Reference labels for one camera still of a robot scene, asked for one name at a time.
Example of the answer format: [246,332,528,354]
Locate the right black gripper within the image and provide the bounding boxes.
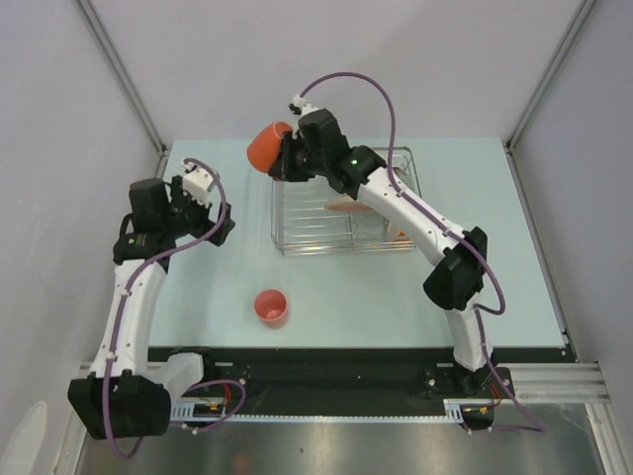
[270,132,327,183]

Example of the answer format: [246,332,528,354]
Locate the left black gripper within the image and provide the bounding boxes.
[161,176,233,246]

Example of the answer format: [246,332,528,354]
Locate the cream cup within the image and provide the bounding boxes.
[246,122,293,174]

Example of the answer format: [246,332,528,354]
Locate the metal wire dish rack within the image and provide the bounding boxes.
[271,177,414,256]

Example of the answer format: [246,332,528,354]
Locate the pink and cream plate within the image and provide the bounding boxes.
[325,200,372,213]

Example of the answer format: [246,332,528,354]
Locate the pink cup orange handle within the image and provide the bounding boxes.
[253,289,288,329]

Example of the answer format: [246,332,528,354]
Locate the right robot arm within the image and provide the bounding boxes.
[247,109,493,397]

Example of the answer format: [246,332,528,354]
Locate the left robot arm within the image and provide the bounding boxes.
[67,165,234,440]

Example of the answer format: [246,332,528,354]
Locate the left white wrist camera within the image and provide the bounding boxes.
[182,163,216,208]

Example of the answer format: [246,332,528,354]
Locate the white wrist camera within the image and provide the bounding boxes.
[182,163,216,208]
[288,94,320,118]

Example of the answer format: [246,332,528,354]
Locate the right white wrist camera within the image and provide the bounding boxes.
[288,94,320,118]

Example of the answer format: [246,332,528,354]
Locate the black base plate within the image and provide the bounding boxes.
[147,344,578,403]

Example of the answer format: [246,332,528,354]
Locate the white slotted cable duct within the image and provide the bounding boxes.
[167,399,496,425]

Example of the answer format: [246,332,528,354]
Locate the left aluminium frame post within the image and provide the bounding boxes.
[73,0,167,157]

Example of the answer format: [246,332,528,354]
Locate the aluminium frame post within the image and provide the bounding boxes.
[504,0,599,153]
[73,0,167,157]

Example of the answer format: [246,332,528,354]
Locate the right aluminium frame post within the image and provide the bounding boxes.
[504,0,599,153]

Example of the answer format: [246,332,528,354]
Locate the aluminium front rail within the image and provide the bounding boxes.
[69,353,606,411]

